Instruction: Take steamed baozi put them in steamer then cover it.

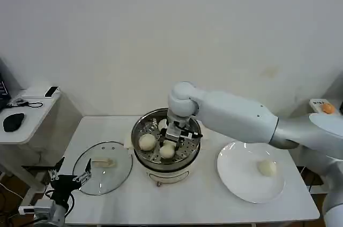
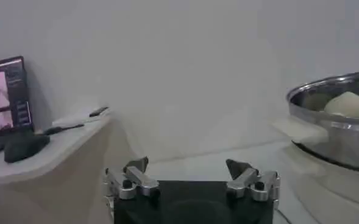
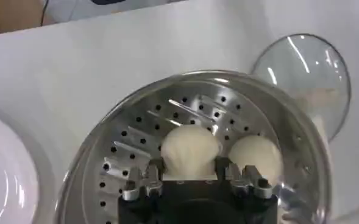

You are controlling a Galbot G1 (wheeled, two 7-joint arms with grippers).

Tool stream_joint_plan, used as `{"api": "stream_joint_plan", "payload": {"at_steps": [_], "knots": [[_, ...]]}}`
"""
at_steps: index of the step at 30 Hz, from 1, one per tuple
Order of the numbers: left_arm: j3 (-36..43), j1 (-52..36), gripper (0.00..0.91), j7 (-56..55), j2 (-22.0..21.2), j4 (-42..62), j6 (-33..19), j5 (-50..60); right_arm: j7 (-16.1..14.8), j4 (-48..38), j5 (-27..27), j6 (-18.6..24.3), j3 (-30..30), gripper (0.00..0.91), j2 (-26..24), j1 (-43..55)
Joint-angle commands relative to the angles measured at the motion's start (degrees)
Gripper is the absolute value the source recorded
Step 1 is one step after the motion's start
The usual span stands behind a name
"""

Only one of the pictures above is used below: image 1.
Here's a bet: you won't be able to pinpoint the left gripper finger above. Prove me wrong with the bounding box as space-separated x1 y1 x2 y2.
50 156 66 181
73 158 93 184

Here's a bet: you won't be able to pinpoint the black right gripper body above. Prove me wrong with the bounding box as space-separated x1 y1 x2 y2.
162 121 189 142

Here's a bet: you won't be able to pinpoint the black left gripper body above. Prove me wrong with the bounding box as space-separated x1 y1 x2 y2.
49 174 81 207

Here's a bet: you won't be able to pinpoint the white steamed bun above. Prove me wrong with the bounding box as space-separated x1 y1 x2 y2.
157 119 169 132
257 159 277 178
138 133 157 151
159 141 176 159

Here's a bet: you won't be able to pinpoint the perforated steel steamer basket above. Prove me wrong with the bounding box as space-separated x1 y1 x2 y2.
131 108 202 167

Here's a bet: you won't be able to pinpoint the round glass lid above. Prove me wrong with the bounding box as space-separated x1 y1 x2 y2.
72 141 134 196

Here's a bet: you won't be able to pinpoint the white electric pot base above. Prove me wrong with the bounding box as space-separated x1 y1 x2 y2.
124 126 210 188

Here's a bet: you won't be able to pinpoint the white side table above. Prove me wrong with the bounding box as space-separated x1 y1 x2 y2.
0 85 83 185

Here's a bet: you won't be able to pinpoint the black computer mouse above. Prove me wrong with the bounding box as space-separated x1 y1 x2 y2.
3 112 25 132

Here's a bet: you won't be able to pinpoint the white round plate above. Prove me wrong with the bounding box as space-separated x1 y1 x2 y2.
216 141 286 204

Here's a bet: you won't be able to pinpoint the black and white phone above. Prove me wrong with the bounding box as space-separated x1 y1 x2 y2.
44 86 59 98

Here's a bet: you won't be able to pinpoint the dark laptop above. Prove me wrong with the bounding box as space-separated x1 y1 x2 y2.
0 58 13 110

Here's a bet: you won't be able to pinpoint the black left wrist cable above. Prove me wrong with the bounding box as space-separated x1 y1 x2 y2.
44 189 76 217

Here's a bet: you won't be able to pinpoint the black lanyard with keys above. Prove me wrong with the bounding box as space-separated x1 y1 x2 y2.
6 98 43 109

